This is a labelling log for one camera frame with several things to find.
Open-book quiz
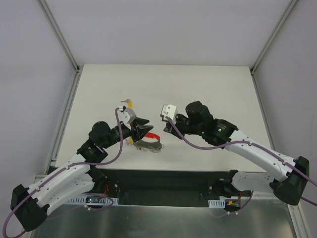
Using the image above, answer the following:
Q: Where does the left white cable duct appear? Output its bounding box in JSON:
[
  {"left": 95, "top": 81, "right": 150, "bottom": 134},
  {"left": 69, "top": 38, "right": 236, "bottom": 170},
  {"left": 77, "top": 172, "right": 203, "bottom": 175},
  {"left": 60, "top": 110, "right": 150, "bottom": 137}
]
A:
[{"left": 65, "top": 195, "right": 119, "bottom": 206}]

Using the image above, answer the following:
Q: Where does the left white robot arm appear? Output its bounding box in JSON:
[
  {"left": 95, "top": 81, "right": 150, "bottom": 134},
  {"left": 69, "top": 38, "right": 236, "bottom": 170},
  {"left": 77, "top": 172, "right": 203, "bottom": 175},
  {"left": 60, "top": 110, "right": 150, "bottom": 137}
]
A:
[{"left": 10, "top": 118, "right": 154, "bottom": 232}]

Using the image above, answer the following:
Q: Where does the aluminium table rail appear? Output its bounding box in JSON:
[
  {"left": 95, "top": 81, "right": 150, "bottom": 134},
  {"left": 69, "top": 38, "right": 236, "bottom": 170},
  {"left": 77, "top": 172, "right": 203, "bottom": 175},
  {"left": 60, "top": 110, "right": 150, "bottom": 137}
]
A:
[
  {"left": 44, "top": 67, "right": 83, "bottom": 175},
  {"left": 250, "top": 72, "right": 275, "bottom": 150}
]

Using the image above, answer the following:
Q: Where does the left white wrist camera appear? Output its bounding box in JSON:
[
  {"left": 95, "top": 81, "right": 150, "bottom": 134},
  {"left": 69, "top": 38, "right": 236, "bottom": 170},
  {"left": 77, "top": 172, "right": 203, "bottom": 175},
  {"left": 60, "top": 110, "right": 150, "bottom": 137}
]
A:
[{"left": 118, "top": 106, "right": 136, "bottom": 124}]

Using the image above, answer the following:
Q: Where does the red handled key organizer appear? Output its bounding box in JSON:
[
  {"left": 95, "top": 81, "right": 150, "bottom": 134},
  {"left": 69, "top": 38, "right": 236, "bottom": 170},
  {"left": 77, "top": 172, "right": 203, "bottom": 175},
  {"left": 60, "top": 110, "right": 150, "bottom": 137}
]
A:
[{"left": 133, "top": 132, "right": 164, "bottom": 153}]

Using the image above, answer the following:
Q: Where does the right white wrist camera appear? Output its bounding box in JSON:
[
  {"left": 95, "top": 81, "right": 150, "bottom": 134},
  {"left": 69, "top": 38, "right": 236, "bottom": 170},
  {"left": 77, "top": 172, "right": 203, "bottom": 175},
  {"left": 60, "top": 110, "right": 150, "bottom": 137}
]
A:
[{"left": 160, "top": 105, "right": 178, "bottom": 123}]

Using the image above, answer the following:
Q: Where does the aluminium frame post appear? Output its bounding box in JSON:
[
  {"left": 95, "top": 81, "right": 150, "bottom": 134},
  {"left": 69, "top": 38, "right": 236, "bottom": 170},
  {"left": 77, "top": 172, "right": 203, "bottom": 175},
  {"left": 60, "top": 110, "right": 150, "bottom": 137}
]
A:
[
  {"left": 250, "top": 0, "right": 300, "bottom": 76},
  {"left": 37, "top": 0, "right": 81, "bottom": 73}
]

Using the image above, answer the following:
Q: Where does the key with solid yellow tag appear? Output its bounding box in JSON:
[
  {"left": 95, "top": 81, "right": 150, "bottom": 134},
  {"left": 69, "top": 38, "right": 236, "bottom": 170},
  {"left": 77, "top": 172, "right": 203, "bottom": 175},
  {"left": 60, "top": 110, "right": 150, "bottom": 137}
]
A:
[{"left": 121, "top": 99, "right": 133, "bottom": 108}]

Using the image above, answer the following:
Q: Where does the left aluminium frame post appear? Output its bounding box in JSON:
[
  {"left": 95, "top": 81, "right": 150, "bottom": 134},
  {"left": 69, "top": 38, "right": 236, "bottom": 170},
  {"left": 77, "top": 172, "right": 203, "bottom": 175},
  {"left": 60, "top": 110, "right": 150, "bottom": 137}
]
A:
[{"left": 37, "top": 0, "right": 81, "bottom": 73}]

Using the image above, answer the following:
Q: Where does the white cable duct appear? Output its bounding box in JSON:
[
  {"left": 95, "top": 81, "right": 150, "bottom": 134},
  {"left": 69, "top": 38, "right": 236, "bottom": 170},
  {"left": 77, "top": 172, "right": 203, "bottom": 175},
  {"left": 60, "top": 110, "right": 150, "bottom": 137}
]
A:
[
  {"left": 65, "top": 195, "right": 119, "bottom": 206},
  {"left": 208, "top": 199, "right": 226, "bottom": 209}
]

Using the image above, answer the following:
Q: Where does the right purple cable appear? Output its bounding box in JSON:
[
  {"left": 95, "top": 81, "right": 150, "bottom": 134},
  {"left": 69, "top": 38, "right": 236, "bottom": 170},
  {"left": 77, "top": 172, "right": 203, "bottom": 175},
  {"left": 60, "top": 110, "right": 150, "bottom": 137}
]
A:
[{"left": 167, "top": 118, "right": 317, "bottom": 218}]

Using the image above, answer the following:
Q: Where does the front aluminium extrusion rail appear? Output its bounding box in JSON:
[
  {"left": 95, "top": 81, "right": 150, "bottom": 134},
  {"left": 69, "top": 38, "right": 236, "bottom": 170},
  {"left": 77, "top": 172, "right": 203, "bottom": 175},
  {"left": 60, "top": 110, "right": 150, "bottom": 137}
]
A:
[{"left": 34, "top": 175, "right": 48, "bottom": 182}]

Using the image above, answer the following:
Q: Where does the right aluminium frame post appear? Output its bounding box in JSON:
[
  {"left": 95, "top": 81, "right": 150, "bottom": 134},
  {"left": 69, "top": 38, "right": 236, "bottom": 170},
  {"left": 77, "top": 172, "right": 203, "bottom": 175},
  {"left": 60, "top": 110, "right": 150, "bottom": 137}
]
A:
[{"left": 250, "top": 0, "right": 300, "bottom": 76}]

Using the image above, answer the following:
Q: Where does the left aluminium table rail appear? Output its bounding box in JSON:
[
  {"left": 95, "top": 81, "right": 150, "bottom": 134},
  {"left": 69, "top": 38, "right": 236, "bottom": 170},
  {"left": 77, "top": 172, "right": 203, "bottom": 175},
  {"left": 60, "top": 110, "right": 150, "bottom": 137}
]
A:
[{"left": 44, "top": 67, "right": 83, "bottom": 175}]

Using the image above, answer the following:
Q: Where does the right white cable duct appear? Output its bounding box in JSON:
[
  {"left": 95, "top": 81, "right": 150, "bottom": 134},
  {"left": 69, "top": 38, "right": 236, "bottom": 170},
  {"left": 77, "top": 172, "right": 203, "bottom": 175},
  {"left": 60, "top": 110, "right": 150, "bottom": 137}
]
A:
[{"left": 208, "top": 199, "right": 226, "bottom": 209}]

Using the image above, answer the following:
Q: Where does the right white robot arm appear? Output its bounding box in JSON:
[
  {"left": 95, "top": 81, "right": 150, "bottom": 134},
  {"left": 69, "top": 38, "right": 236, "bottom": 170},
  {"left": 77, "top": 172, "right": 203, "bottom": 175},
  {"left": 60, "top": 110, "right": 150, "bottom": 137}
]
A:
[{"left": 160, "top": 101, "right": 310, "bottom": 206}]

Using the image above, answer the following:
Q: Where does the right aluminium table rail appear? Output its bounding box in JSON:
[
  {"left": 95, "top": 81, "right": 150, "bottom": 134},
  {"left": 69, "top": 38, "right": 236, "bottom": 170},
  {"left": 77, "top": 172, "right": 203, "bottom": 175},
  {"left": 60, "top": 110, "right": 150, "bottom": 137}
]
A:
[{"left": 250, "top": 72, "right": 275, "bottom": 150}]

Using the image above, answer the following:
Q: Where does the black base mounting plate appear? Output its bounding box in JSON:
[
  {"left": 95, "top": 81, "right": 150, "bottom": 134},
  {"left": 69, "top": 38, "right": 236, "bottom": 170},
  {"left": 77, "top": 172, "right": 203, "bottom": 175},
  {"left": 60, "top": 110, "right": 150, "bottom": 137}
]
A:
[{"left": 92, "top": 169, "right": 251, "bottom": 208}]

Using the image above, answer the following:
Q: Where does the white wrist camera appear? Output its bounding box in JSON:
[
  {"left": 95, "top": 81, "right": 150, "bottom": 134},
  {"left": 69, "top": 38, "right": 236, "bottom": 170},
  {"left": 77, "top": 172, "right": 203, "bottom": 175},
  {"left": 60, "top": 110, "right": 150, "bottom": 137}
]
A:
[
  {"left": 118, "top": 106, "right": 136, "bottom": 124},
  {"left": 160, "top": 105, "right": 178, "bottom": 123}
]

